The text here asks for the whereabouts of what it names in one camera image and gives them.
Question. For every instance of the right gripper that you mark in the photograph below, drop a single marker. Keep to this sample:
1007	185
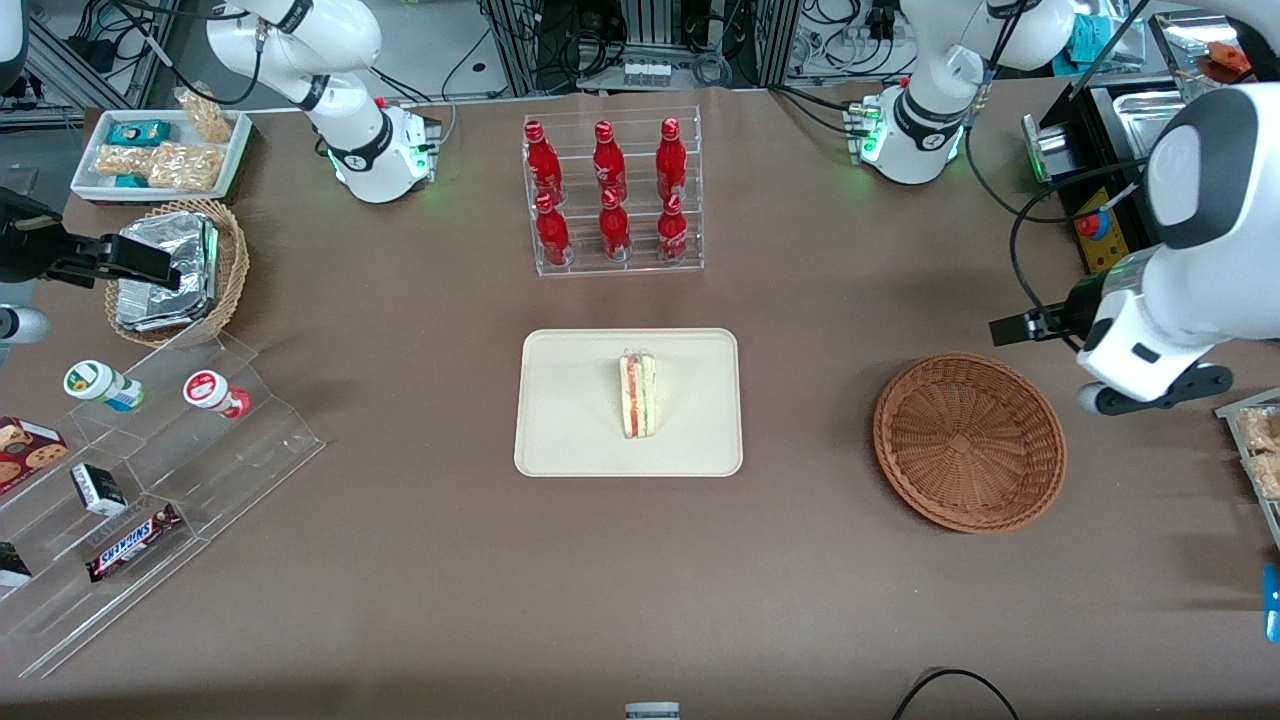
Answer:
28	250

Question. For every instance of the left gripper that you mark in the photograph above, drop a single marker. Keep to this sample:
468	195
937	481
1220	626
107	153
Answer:
1078	304

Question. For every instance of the triangular sandwich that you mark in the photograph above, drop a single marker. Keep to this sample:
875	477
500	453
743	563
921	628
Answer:
637	398

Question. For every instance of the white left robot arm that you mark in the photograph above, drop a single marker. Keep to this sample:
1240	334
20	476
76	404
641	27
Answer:
1220	170

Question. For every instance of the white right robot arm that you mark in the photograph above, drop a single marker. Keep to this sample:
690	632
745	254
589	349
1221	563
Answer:
345	110

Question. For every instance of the white rectangular snack tray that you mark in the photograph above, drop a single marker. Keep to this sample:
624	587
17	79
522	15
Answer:
90	185

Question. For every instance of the light tan wicker basket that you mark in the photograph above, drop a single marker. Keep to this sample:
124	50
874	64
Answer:
232	265

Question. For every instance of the brown round wicker basket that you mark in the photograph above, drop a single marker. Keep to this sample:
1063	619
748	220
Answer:
965	445

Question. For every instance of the cream plastic tray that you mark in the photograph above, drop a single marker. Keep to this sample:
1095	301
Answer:
570	402

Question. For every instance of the foil wrapped pack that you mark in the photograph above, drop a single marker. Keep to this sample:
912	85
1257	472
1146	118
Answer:
175	235
150	312

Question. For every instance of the small teal snack packet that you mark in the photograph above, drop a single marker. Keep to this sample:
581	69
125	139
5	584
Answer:
131	181

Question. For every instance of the black yellow control box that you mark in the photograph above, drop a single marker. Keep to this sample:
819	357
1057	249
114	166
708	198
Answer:
1105	252

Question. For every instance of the clear bag of nuts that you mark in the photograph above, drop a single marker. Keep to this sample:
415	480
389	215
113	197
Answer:
207	117
187	168
125	161

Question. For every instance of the red emergency stop button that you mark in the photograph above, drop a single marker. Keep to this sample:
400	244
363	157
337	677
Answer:
1092	224

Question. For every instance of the green capped yogurt bottle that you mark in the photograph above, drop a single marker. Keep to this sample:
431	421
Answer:
100	384

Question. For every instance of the red capped yogurt bottle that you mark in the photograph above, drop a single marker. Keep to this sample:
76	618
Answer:
212	392

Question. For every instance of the small metal green device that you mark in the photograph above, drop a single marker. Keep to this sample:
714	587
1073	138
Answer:
1042	150

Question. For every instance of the red cookie box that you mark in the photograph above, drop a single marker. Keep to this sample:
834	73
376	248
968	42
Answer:
28	452

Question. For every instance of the small black white carton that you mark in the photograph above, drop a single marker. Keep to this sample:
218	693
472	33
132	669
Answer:
98	489

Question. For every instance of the stainless steel pan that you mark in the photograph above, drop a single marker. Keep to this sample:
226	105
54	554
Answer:
1140	120

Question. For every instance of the clear acrylic stepped shelf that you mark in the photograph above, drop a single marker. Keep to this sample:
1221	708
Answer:
240	460

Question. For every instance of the clear bag of crackers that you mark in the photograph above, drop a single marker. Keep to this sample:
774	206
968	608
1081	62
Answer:
1268	477
1262	430

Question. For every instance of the Snickers chocolate bar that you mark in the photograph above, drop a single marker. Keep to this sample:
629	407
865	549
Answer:
133	543

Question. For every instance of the teal cloth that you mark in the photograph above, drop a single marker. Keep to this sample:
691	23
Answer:
1095	38

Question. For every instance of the black white snack pack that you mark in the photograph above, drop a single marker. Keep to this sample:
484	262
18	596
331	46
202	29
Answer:
12	566

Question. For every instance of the orange plastic item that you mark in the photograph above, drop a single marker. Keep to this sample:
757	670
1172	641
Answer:
1228	58

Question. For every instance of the blue plastic item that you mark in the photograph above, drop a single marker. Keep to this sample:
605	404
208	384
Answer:
1273	605

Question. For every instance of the red cola bottle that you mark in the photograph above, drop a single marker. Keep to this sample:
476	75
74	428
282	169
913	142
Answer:
553	235
614	230
609	165
543	165
672	232
671	162

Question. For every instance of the clear acrylic bottle rack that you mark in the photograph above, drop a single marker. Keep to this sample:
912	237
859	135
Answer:
640	268

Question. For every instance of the white power strip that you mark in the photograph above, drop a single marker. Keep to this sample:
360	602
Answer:
646	74

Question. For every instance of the small grey device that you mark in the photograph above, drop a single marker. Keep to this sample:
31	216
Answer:
652	712

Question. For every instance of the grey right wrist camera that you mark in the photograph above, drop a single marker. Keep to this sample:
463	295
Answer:
22	325

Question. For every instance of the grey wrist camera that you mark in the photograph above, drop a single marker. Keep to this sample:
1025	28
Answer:
1160	392
22	325

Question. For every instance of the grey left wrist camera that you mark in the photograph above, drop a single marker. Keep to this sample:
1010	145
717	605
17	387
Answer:
1160	392

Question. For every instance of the aluminium frame stand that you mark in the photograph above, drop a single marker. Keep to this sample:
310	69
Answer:
60	62

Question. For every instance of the aluminium frame equipment rack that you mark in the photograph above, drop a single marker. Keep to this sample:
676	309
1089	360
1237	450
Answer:
770	40

